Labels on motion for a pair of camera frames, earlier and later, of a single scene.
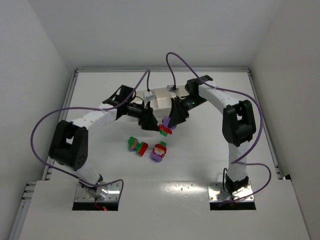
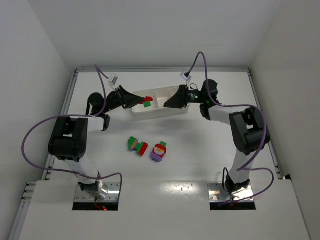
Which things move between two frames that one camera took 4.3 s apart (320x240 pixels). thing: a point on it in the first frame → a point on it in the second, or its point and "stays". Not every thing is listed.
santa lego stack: x=159 y=151 stays
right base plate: x=216 y=193 stays
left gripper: x=145 y=116 → x=121 y=97
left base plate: x=108 y=192 stays
